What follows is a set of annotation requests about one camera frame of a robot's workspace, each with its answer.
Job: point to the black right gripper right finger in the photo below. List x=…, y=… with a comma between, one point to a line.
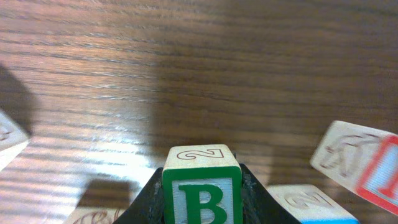
x=259, y=207

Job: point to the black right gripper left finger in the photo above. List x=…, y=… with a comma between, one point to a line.
x=148, y=206

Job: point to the green B block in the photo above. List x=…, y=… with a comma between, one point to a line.
x=202, y=184

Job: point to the blue L block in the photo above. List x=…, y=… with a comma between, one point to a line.
x=309, y=205

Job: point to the yellow O block centre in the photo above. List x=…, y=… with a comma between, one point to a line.
x=93, y=215

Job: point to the red I block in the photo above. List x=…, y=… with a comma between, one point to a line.
x=362, y=160

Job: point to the red U block upper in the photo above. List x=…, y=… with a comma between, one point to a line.
x=14, y=139

